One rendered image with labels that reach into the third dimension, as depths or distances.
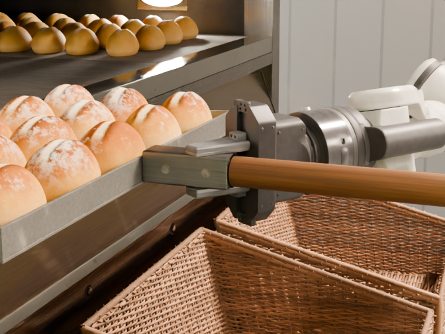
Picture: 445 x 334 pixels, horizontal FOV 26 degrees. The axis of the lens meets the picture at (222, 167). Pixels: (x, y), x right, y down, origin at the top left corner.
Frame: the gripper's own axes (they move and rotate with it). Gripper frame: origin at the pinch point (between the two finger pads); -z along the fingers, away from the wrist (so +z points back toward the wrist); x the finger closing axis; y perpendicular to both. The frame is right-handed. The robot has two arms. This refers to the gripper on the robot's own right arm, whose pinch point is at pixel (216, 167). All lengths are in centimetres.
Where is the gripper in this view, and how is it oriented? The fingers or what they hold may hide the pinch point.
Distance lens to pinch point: 95.2
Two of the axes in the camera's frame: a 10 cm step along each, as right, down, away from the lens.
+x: 0.0, 9.7, 2.3
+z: 8.1, -1.4, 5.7
